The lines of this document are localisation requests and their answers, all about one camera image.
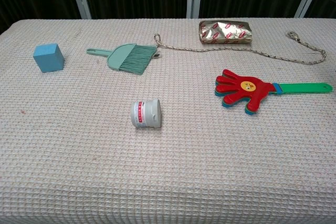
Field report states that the red hand clapper toy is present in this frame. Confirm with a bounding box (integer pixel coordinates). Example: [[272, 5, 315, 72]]
[[214, 69, 333, 116]]

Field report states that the green hand brush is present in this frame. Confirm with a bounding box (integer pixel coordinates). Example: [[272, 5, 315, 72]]
[[86, 43, 158, 76]]

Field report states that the white plastic jar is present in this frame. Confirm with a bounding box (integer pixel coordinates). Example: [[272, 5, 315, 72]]
[[130, 98, 162, 130]]

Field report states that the beige waffle table cloth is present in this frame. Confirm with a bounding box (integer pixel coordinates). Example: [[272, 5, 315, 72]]
[[0, 18, 336, 224]]

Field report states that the gold foil snack packet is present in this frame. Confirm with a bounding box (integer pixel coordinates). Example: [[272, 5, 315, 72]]
[[198, 20, 254, 45]]

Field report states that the blue cube block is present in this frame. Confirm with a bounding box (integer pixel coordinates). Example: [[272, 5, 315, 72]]
[[33, 42, 65, 73]]

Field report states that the braided rope with clasp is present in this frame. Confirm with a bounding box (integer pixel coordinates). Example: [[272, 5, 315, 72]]
[[153, 31, 328, 65]]

